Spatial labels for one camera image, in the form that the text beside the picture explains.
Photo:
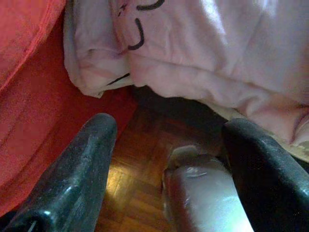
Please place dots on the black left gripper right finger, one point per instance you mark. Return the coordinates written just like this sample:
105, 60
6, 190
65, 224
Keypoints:
270, 183

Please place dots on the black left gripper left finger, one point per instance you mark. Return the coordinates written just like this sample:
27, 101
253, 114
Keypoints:
79, 174

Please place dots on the silver left robot leg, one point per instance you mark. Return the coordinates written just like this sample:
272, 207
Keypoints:
205, 193

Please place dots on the red fabric sofa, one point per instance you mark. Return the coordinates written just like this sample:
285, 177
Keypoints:
36, 96

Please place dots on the pink cartoon print blanket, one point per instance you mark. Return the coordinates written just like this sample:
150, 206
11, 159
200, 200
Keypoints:
193, 48

